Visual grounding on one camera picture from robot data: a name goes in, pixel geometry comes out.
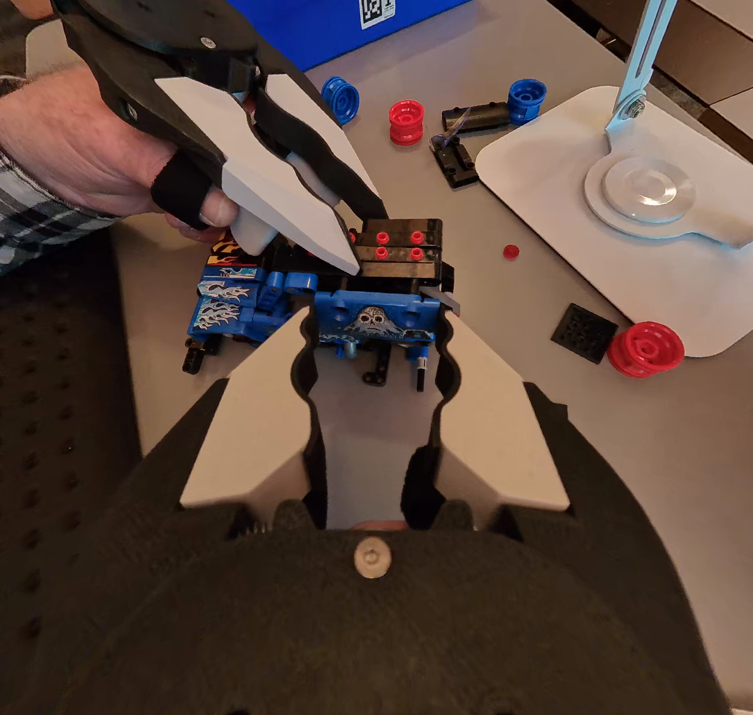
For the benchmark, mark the black square studded plate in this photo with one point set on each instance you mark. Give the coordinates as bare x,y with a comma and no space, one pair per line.
583,333

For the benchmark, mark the black perforated floor mat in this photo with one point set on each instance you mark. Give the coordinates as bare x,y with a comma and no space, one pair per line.
59,374

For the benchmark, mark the red round stud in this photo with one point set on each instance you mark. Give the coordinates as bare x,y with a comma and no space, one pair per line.
511,252

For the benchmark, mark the blue flame toy brick truck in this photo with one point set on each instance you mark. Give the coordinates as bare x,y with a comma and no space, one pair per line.
400,268

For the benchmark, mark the black holed brick plate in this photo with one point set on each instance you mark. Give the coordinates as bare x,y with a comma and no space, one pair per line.
456,162

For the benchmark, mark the clear round suction cup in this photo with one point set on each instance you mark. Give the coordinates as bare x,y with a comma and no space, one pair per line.
647,189

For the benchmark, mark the red toy wheel rim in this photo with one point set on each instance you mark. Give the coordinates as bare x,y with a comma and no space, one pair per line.
644,349
406,122

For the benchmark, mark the person's left hand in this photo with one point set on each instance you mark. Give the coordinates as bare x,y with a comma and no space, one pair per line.
76,139

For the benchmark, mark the blue storage bin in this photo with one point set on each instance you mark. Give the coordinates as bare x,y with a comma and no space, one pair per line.
294,9

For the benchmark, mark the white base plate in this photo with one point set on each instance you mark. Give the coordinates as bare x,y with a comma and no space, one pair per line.
529,168

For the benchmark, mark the blue toy wheel rim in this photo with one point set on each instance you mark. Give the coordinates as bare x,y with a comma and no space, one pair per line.
526,100
340,100

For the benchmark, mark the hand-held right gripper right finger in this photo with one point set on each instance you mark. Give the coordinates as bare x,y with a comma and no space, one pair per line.
500,433

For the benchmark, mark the blue skull side panel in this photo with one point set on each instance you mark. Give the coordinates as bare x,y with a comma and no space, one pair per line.
335,315

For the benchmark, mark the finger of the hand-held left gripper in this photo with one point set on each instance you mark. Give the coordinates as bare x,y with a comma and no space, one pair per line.
317,133
259,186

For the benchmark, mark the person's left forearm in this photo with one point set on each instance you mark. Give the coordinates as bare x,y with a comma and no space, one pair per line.
35,233

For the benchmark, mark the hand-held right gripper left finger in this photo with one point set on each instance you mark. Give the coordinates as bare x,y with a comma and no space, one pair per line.
247,433

